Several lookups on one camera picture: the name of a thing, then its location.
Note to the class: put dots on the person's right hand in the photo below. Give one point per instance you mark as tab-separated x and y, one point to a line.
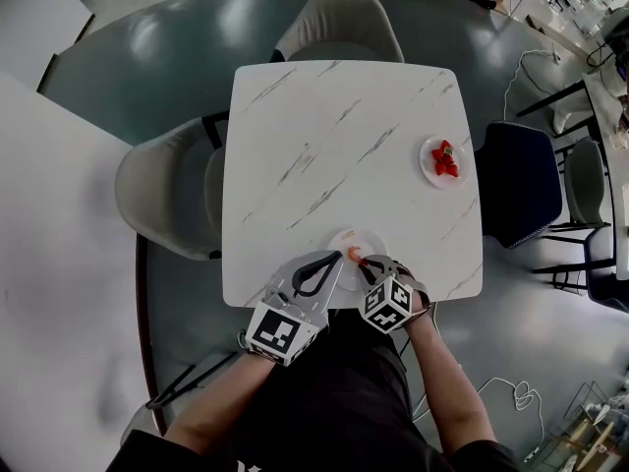
420	305

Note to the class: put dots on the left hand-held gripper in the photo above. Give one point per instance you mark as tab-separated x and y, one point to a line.
275	332

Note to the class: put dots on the person's left forearm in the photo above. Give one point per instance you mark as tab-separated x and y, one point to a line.
221	401

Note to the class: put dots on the white marble dining table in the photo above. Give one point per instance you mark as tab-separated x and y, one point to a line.
319	140

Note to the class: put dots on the navy upholstered chair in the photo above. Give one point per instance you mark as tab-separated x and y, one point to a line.
604	268
521	185

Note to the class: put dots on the person's black clothing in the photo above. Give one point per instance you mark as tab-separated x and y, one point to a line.
334	401

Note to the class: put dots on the grey marble table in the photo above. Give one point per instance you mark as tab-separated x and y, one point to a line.
607	116

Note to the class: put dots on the small white fruit plate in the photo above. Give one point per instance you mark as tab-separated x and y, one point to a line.
427	175

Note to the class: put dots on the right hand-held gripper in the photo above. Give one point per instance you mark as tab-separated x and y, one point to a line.
388	305

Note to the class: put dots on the small orange-pink food piece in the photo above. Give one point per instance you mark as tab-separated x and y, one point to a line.
355	253

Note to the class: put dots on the person's right forearm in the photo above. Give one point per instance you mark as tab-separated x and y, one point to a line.
452	391

